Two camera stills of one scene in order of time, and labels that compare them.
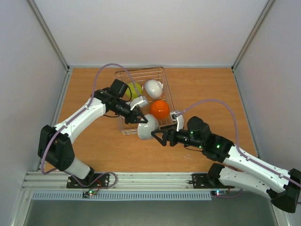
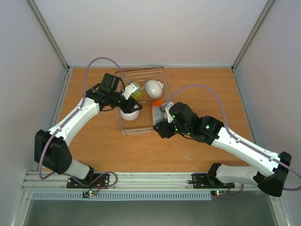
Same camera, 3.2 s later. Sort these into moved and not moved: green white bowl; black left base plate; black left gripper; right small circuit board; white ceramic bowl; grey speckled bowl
Moved: black left gripper; grey speckled bowl
Not moved: right small circuit board; white ceramic bowl; green white bowl; black left base plate
